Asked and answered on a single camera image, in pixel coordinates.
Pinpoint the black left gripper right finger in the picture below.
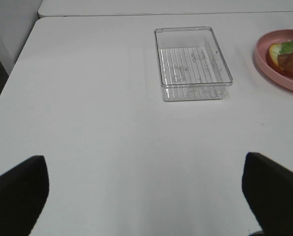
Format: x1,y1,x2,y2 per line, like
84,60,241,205
242,152,293,236

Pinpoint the green lettuce leaf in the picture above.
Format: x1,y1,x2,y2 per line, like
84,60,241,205
279,41,293,54

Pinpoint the pink round plate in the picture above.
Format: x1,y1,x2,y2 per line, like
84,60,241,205
254,29,293,91

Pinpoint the left clear plastic tray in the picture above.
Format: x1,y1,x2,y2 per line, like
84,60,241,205
154,26,233,102

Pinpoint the bread slice from tray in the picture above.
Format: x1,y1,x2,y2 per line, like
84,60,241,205
266,43,293,78

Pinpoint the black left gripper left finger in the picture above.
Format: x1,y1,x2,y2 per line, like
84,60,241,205
0,155,49,236

